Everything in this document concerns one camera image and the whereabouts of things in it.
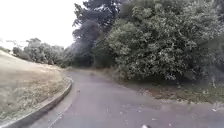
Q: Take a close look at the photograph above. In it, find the row of distant pale trees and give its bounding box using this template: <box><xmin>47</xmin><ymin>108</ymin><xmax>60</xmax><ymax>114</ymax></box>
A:
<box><xmin>11</xmin><ymin>37</ymin><xmax>68</xmax><ymax>66</ymax></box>

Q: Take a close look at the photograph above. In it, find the grey asphalt road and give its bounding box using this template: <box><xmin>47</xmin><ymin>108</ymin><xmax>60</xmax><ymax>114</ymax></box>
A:
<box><xmin>24</xmin><ymin>70</ymin><xmax>224</xmax><ymax>128</ymax></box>

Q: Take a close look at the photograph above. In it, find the wood of dark trees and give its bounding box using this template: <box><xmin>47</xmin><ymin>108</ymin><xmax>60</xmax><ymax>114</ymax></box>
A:
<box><xmin>63</xmin><ymin>0</ymin><xmax>224</xmax><ymax>84</ymax></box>

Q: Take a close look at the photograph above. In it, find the leaf-strewn grass verge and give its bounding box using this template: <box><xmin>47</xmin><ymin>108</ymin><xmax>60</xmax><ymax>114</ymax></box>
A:
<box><xmin>71</xmin><ymin>66</ymin><xmax>224</xmax><ymax>105</ymax></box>

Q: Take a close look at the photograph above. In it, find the grey concrete kerb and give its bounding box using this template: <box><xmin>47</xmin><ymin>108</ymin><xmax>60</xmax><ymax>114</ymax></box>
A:
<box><xmin>0</xmin><ymin>76</ymin><xmax>74</xmax><ymax>128</ymax></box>

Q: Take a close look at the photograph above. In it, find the dry grass slope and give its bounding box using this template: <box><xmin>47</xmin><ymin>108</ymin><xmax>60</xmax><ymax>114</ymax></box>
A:
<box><xmin>0</xmin><ymin>49</ymin><xmax>69</xmax><ymax>125</ymax></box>

